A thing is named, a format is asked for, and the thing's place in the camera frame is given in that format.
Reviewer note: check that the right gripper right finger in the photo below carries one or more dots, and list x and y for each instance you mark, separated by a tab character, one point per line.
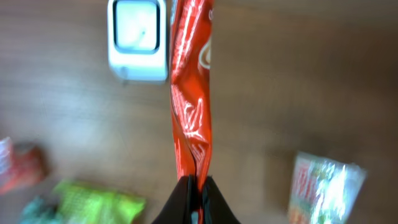
215	208

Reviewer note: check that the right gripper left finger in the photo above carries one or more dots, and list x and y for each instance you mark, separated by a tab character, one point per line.
181	203

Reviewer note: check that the green gummy candy bag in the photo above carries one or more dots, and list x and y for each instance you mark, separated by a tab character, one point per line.
86	204

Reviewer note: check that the instant noodle cup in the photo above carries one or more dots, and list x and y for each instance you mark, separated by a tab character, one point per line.
323	190

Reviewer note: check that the light teal snack packet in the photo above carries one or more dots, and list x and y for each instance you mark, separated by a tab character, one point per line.
38	211

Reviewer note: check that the small red white box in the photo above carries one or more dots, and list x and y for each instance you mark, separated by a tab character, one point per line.
23	165

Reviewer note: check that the red snack bar wrapper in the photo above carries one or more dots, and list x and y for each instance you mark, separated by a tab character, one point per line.
189	72

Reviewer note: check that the white barcode scanner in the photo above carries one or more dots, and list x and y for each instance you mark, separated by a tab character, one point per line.
137	40

